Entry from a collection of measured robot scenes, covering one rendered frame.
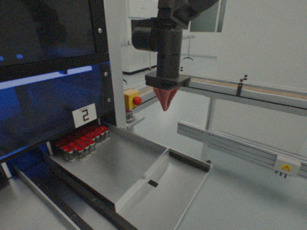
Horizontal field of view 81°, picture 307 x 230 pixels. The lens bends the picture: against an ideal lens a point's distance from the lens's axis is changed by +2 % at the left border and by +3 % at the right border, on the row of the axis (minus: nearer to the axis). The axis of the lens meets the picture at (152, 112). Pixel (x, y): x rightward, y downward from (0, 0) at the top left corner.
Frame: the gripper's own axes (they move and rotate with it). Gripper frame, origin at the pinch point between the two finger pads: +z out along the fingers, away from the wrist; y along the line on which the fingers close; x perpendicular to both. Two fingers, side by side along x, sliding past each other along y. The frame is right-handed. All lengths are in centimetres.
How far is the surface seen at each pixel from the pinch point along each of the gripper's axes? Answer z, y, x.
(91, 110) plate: 6.7, 26.9, 5.6
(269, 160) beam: 61, -33, -84
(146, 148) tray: 21.1, 9.9, -3.9
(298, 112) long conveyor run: 23, -36, -82
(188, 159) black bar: 19.0, -6.3, -5.6
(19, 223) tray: 20.9, 16.4, 35.6
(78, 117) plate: 7.1, 26.8, 10.7
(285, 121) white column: 56, -38, -143
